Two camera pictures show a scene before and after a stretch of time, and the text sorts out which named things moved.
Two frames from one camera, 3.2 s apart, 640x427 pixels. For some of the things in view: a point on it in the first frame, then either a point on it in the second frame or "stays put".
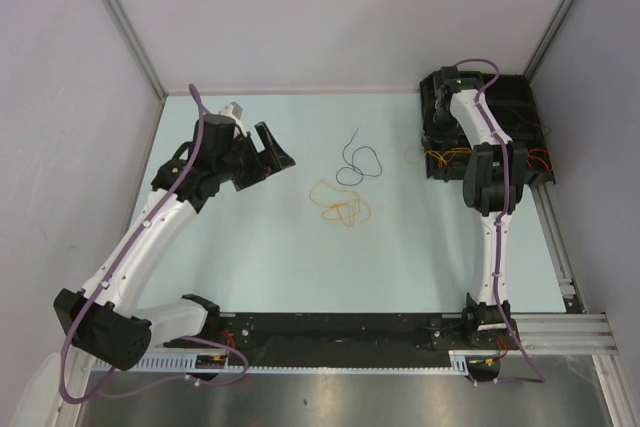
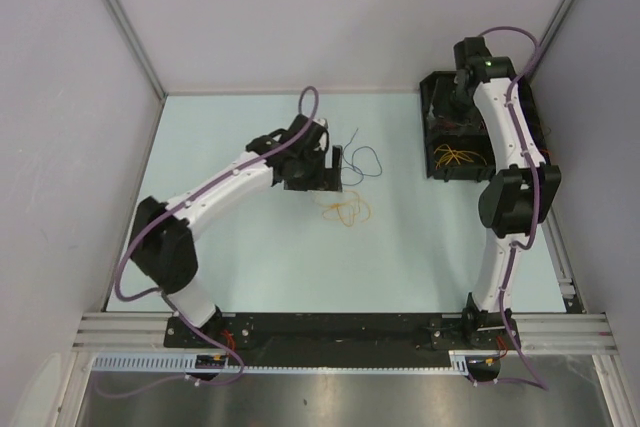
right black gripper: (451, 134) to (466, 118)
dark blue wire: (352, 165) stays put
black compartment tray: (513, 105) stays put
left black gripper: (265, 163) to (326, 179)
